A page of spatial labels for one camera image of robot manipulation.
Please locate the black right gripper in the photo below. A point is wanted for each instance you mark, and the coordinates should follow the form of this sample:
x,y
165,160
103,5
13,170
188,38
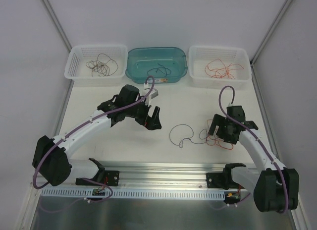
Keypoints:
x,y
221,128

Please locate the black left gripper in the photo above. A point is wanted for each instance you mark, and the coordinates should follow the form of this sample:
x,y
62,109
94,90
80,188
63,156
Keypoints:
x,y
147,116

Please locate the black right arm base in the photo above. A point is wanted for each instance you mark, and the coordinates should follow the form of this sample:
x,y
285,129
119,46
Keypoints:
x,y
220,180

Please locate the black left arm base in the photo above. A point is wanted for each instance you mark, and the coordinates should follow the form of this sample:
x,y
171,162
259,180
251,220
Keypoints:
x,y
109,178

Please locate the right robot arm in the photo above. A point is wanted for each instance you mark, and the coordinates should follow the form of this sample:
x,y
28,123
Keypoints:
x,y
275,187

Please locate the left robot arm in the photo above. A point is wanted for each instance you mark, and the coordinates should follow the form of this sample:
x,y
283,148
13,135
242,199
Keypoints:
x,y
52,158

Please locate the teal plastic tub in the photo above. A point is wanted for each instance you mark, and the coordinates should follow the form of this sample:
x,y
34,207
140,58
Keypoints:
x,y
165,64

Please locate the right white mesh basket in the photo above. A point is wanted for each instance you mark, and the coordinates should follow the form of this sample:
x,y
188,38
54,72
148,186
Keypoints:
x,y
215,67

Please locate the white mesh basket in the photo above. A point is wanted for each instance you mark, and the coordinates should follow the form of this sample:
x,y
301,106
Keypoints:
x,y
215,67
96,65

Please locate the left white mesh basket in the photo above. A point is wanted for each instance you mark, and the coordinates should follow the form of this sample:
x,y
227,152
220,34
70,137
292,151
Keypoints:
x,y
96,65

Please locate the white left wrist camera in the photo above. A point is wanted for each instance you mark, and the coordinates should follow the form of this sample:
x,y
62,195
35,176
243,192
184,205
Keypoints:
x,y
154,93

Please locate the aluminium frame rail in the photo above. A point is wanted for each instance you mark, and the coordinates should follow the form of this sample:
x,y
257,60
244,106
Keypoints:
x,y
138,174

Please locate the white slotted cable duct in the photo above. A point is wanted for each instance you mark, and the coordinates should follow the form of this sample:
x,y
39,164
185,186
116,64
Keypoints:
x,y
136,193

